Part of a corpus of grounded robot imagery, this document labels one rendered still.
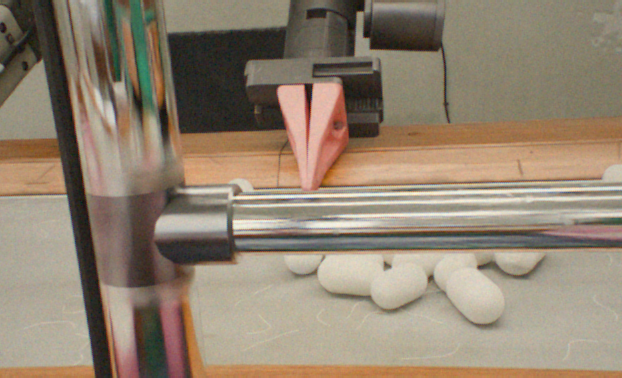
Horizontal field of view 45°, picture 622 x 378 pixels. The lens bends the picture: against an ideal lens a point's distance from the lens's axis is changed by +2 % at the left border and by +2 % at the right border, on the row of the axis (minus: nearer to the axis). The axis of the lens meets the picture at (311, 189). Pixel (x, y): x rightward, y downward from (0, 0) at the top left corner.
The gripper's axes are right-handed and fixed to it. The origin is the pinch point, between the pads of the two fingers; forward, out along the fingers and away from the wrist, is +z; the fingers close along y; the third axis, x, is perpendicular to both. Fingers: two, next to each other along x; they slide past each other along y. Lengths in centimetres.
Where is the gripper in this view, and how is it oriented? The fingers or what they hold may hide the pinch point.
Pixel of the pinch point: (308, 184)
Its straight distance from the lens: 52.0
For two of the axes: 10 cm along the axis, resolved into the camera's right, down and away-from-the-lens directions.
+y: 9.9, -0.1, -1.4
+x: 1.3, 5.4, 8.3
